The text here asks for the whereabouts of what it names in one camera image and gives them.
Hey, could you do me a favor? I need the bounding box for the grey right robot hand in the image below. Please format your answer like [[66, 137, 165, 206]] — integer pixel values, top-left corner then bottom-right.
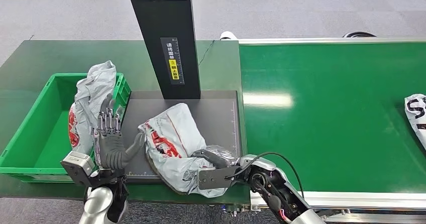
[[191, 145, 240, 170]]

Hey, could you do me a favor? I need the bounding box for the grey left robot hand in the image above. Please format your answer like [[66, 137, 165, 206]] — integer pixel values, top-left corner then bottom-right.
[[91, 93, 146, 170]]

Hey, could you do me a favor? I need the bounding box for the grey package with red print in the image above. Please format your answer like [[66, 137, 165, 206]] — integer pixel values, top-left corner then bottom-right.
[[138, 102, 230, 198]]

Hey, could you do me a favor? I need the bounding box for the crumpled grey courier package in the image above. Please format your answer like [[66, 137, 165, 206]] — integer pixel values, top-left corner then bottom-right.
[[68, 60, 117, 157]]

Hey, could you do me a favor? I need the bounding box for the green conveyor belt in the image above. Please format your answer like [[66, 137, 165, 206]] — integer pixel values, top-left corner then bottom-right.
[[238, 37, 426, 223]]

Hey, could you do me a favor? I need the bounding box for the white package with black letters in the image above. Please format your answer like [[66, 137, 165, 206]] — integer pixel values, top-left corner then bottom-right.
[[404, 93, 426, 150]]

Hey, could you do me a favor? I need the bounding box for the black scanner platform with ruler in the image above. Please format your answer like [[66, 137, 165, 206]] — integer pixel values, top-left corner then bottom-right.
[[121, 90, 242, 183]]

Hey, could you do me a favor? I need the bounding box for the green plastic crate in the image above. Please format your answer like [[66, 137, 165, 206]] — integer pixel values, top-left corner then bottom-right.
[[0, 72, 132, 183]]

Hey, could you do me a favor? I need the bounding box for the black and yellow column label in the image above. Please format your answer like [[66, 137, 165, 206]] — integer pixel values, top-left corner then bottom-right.
[[160, 37, 185, 85]]

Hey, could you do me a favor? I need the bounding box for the black scanner column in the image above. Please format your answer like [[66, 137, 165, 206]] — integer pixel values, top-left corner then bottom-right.
[[125, 0, 201, 100]]

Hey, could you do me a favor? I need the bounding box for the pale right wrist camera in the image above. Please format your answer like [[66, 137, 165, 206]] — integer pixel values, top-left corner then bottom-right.
[[198, 166, 241, 190]]

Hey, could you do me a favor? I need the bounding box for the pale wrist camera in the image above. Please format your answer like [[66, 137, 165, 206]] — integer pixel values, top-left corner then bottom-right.
[[60, 151, 96, 187], [198, 166, 241, 190]]

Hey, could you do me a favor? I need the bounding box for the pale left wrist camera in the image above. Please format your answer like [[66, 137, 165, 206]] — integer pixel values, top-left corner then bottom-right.
[[60, 151, 96, 187]]

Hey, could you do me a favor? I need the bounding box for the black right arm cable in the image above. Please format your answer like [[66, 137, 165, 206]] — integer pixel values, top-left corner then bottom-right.
[[230, 152, 305, 200]]

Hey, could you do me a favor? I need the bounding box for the black coiled cable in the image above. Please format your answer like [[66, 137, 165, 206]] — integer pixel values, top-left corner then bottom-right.
[[343, 31, 377, 39]]

